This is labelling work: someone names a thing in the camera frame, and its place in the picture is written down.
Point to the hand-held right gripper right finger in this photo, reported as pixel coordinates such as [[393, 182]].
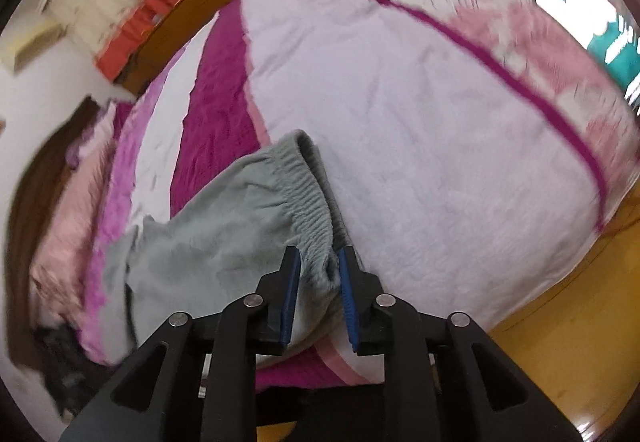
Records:
[[347, 302]]

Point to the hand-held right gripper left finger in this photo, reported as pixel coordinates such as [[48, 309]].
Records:
[[290, 302]]

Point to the grey pants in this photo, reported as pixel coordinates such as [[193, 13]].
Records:
[[225, 222]]

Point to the white and magenta blanket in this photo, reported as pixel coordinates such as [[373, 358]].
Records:
[[400, 122]]

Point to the pink pillow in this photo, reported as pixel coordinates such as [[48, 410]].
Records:
[[65, 232]]

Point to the dark object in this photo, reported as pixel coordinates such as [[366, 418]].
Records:
[[65, 372]]

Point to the lilac ruffled pillow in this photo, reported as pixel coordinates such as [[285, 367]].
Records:
[[90, 137]]

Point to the brown wooden headboard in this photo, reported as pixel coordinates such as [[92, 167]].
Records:
[[30, 202]]

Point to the beige box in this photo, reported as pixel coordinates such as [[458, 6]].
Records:
[[30, 45]]

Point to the teal and white object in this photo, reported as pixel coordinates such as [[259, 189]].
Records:
[[615, 52]]

